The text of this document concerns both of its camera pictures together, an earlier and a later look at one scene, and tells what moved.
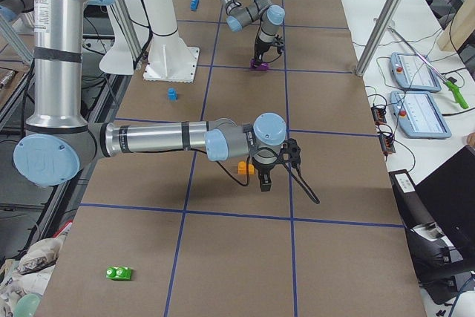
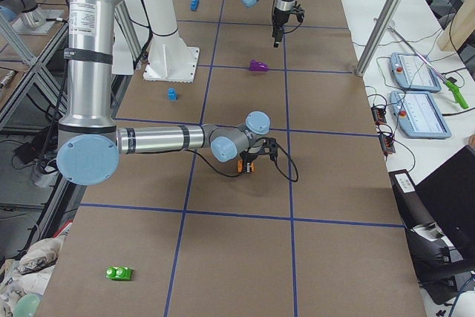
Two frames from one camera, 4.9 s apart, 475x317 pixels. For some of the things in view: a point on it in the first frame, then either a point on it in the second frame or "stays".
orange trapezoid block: (242, 168) stays
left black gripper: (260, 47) -> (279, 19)
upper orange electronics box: (378, 115) stays
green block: (118, 272) stays
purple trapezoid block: (260, 66) stays
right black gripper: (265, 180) -> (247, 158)
